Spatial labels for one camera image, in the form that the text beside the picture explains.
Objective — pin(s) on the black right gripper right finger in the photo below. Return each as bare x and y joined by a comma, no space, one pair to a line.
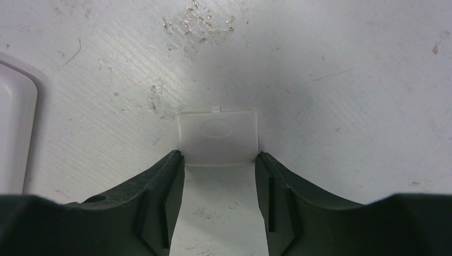
303,219

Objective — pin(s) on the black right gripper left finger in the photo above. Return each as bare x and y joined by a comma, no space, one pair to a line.
136,217

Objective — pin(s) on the white battery cover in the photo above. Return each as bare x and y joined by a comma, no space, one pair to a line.
217,139

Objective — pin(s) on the white remote control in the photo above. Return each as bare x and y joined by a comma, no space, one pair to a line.
23,94

